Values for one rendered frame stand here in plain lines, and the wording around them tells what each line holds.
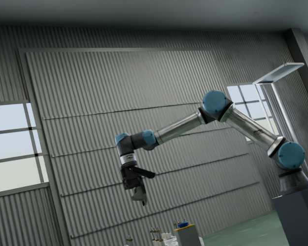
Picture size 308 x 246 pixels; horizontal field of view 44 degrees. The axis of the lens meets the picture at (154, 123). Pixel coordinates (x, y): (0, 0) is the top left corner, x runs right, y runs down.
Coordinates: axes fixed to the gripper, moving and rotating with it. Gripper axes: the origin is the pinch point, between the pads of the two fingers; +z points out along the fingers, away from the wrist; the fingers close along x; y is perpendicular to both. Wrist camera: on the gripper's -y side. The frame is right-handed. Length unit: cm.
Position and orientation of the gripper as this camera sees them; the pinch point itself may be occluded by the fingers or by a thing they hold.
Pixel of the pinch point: (145, 202)
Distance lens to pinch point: 186.3
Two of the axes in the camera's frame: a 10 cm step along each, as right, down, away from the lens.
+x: 2.8, -3.2, -9.0
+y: -9.1, 2.0, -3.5
